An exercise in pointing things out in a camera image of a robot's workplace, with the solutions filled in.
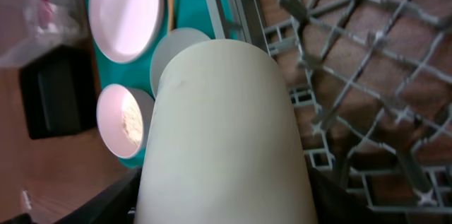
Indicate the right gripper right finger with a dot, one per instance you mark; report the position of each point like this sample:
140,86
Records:
335,206

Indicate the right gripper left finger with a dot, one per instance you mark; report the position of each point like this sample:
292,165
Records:
114,205

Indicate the small pink bowl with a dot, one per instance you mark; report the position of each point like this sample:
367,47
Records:
124,117

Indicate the white cup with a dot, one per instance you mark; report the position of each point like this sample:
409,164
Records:
224,146

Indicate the grey dishwasher rack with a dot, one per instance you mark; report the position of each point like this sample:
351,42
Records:
370,81

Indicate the teal serving tray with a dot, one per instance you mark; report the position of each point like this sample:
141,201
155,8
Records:
188,14

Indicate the black tray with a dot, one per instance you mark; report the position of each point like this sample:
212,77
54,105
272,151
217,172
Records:
58,93

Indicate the grey bowl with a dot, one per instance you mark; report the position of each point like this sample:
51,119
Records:
168,48

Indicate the large white plate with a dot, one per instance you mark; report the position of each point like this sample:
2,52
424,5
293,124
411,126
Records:
124,29

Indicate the clear plastic bin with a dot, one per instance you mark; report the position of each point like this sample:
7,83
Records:
17,46

